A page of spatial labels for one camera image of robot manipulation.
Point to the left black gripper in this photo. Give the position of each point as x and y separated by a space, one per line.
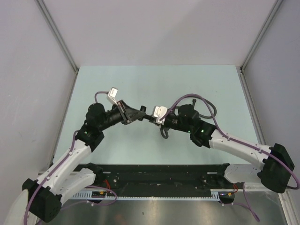
125 111

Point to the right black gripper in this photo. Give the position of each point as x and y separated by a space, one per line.
164 125

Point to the black T-shaped connector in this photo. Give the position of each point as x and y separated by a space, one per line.
145 116

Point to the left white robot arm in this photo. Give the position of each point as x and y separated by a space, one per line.
48 193

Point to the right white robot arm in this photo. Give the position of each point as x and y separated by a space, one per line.
274 163

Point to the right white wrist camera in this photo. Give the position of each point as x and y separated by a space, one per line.
158 113

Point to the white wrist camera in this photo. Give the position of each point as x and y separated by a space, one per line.
158 113
111 95

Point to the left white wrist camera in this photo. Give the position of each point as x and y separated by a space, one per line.
111 95

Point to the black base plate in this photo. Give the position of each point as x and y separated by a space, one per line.
165 179

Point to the white slotted cable duct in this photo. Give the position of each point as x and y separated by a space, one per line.
193 195

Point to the left aluminium corner post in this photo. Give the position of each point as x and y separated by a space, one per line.
56 33

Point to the aluminium corner post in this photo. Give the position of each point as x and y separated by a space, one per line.
262 32
56 33

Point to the right aluminium corner post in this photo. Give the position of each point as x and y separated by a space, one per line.
262 32

